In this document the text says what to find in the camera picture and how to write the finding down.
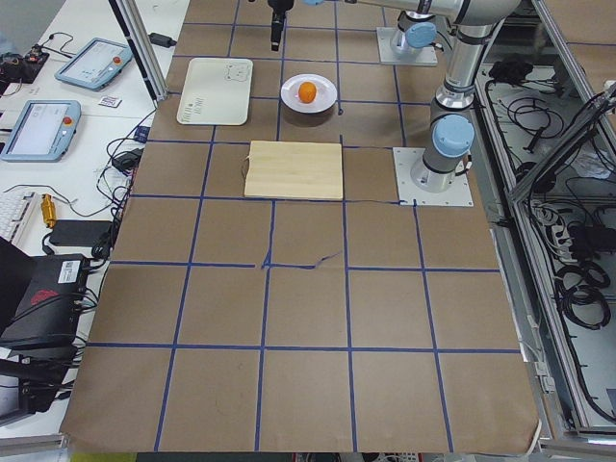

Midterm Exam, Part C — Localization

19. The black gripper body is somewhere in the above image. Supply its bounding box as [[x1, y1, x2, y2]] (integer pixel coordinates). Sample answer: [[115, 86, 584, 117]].
[[268, 0, 295, 12]]

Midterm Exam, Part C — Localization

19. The orange fruit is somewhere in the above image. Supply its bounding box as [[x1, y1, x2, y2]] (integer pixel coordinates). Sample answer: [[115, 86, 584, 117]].
[[297, 81, 318, 104]]

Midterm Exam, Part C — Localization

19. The white round plate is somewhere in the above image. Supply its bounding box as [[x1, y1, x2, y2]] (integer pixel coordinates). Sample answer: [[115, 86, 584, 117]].
[[280, 74, 338, 114]]

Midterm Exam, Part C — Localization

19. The cream bear tray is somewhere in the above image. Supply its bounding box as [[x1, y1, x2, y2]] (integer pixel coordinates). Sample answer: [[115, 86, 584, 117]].
[[176, 58, 253, 126]]

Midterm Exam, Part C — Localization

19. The black power adapter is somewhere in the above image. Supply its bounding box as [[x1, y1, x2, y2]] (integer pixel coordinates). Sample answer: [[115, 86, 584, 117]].
[[148, 32, 177, 48]]

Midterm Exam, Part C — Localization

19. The bamboo cutting board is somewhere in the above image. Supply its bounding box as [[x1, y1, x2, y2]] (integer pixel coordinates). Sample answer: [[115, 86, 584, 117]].
[[244, 141, 344, 200]]

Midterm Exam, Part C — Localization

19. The small printed card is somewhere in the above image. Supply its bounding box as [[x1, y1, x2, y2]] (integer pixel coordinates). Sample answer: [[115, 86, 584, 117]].
[[99, 95, 122, 108]]

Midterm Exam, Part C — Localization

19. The upper teach pendant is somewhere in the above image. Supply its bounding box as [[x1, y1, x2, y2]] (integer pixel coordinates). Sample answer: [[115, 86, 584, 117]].
[[55, 38, 133, 90]]

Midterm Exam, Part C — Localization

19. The teach pendant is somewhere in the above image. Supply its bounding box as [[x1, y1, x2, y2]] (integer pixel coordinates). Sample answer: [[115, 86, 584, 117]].
[[1, 100, 82, 163], [55, 38, 133, 90]]

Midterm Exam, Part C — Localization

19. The lower teach pendant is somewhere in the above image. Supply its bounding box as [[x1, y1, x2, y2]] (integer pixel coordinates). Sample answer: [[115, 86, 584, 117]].
[[1, 100, 82, 163]]

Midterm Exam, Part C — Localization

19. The black flat power brick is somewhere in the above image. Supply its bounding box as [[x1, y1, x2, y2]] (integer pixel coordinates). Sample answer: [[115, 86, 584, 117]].
[[49, 219, 112, 247]]

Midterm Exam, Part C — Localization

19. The yellow metal tool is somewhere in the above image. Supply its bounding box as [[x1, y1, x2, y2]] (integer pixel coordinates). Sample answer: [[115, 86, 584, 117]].
[[40, 193, 57, 229]]

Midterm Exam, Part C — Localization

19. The white keyboard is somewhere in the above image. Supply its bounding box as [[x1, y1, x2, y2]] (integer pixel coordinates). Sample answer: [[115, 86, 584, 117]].
[[0, 191, 40, 246]]

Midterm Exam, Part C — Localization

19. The black laptop computer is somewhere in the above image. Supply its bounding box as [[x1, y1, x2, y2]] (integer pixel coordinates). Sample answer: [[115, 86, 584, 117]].
[[1, 240, 90, 350]]

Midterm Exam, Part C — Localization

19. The aluminium frame post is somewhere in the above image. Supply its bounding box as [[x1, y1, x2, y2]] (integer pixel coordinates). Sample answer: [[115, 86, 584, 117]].
[[108, 0, 167, 102]]

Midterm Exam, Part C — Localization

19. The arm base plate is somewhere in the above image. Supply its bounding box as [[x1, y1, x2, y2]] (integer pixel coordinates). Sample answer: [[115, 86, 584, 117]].
[[393, 147, 474, 207], [376, 27, 438, 67]]

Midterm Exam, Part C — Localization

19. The coiled black cable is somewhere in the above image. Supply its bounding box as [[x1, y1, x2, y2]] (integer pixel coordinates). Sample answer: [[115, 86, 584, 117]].
[[552, 264, 613, 331]]

